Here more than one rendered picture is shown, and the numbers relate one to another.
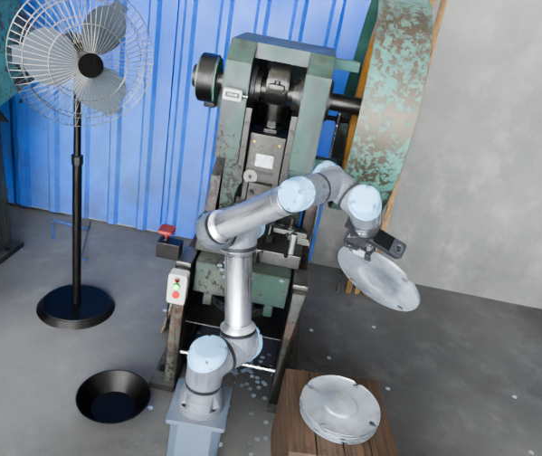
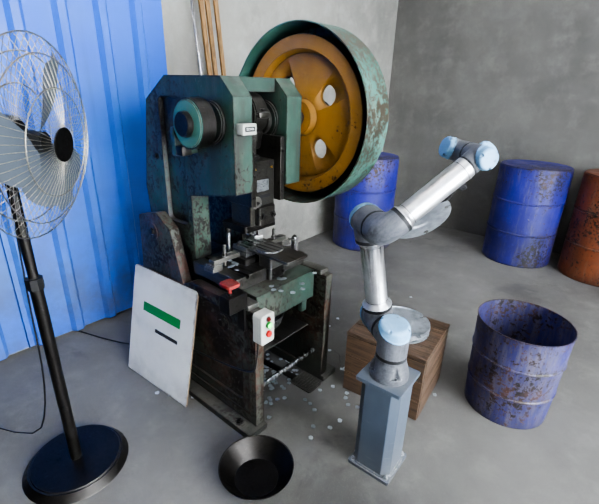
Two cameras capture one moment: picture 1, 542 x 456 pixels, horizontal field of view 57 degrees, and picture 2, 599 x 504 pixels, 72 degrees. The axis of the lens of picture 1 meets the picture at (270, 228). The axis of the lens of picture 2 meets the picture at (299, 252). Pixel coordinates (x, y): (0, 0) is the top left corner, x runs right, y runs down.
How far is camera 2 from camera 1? 1.55 m
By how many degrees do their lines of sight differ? 47
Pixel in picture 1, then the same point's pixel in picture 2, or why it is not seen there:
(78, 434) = not seen: outside the picture
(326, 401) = not seen: hidden behind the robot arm
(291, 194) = (492, 157)
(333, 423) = (416, 330)
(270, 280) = (303, 278)
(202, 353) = (400, 328)
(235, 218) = (433, 200)
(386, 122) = (378, 114)
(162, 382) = (256, 427)
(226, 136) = (242, 172)
